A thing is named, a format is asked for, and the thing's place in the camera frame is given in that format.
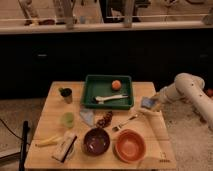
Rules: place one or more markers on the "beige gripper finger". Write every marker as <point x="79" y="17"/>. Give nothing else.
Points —
<point x="157" y="104"/>

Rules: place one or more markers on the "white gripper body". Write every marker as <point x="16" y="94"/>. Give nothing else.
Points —
<point x="167" y="94"/>

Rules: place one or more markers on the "blue sponge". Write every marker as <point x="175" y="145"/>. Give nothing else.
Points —
<point x="147" y="102"/>

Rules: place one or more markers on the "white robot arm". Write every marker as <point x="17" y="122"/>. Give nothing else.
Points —
<point x="188" y="86"/>

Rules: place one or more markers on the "red bowl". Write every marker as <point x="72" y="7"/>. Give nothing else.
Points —
<point x="130" y="146"/>

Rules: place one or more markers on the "dark purple bowl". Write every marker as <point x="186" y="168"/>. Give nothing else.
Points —
<point x="96" y="142"/>

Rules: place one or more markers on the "green plastic tray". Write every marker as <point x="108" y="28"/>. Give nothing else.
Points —
<point x="101" y="85"/>

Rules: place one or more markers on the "orange ball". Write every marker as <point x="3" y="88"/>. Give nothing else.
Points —
<point x="116" y="85"/>

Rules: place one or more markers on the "dark red grape bunch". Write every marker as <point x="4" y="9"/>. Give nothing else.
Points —
<point x="105" y="121"/>

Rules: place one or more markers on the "white plastic spoon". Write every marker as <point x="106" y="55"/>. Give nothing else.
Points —
<point x="107" y="98"/>

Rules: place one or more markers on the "light blue cloth piece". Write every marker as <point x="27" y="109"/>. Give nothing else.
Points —
<point x="88" y="116"/>

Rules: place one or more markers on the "light green cup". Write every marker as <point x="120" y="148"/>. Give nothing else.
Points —
<point x="67" y="120"/>

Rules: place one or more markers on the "dark cup with green item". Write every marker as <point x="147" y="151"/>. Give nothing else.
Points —
<point x="66" y="93"/>

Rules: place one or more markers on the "yellow banana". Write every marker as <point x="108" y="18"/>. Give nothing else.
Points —
<point x="50" y="141"/>

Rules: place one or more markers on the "black stand left of table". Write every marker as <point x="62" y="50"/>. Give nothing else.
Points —
<point x="23" y="149"/>

